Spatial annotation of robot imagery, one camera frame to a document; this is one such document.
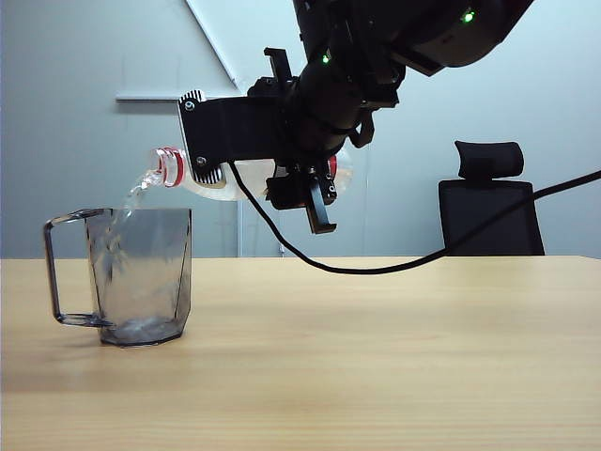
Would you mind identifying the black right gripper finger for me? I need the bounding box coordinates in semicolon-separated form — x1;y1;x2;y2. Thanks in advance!
177;87;285;189

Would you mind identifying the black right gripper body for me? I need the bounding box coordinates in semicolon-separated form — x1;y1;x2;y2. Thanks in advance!
246;46;339;235

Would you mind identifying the clear mineral water bottle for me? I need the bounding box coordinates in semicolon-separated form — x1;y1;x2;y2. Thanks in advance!
148;146;354;204

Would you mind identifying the transparent grey plastic mug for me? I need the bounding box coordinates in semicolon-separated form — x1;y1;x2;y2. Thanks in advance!
42;208;193;349

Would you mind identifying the black mesh office chair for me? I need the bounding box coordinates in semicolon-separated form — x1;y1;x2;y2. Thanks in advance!
438;139;546;257

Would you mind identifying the white horizontal wall conduit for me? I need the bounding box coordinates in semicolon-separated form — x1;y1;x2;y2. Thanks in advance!
115;93;184;103

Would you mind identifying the white diagonal wall conduit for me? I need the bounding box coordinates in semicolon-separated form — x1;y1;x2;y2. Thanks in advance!
184;0;239;88

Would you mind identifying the thick black cable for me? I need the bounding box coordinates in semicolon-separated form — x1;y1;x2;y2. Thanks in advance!
227;162;601;274

